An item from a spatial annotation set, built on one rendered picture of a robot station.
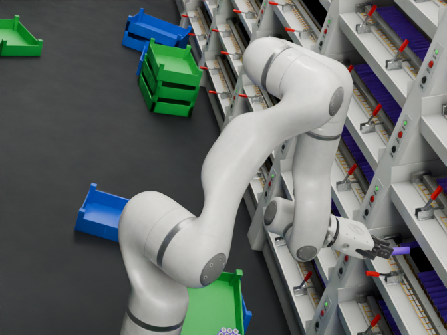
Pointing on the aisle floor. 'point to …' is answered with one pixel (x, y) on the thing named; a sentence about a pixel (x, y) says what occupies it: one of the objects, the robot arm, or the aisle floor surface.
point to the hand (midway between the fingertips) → (382, 248)
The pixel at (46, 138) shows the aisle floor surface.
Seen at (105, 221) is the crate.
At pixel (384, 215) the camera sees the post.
